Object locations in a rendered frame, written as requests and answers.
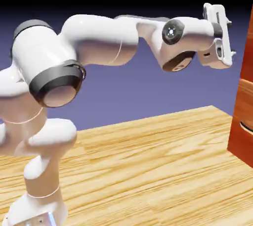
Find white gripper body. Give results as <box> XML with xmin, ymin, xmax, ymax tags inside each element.
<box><xmin>203</xmin><ymin>2</ymin><xmax>234</xmax><ymax>66</ymax></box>

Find red-brown wooden cabinet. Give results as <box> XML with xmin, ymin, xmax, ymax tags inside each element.
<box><xmin>227</xmin><ymin>4</ymin><xmax>253</xmax><ymax>169</ymax></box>

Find dark curved drawer handle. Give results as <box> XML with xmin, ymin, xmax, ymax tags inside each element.
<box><xmin>239</xmin><ymin>121</ymin><xmax>253</xmax><ymax>133</ymax></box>

